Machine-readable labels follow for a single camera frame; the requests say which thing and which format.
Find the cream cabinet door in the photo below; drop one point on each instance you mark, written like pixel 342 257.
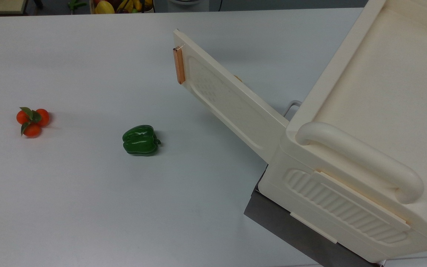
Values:
pixel 232 104

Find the dark grey cabinet base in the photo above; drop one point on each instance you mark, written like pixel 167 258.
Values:
pixel 291 226

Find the cream plastic cabinet body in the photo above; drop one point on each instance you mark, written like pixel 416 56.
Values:
pixel 384 74

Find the green bell pepper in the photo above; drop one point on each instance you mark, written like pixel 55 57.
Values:
pixel 139 140

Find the white round appliance base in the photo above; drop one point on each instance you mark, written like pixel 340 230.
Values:
pixel 187 4

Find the fruit basket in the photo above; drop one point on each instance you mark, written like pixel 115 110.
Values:
pixel 148 8

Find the yellow banana bunch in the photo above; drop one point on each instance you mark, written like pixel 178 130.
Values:
pixel 129 4

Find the yellow red mango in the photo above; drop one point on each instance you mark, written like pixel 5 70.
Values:
pixel 104 7

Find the red tomato cluster with leaves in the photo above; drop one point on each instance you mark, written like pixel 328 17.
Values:
pixel 32 121

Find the green toy object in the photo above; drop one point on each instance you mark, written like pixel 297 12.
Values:
pixel 75 5

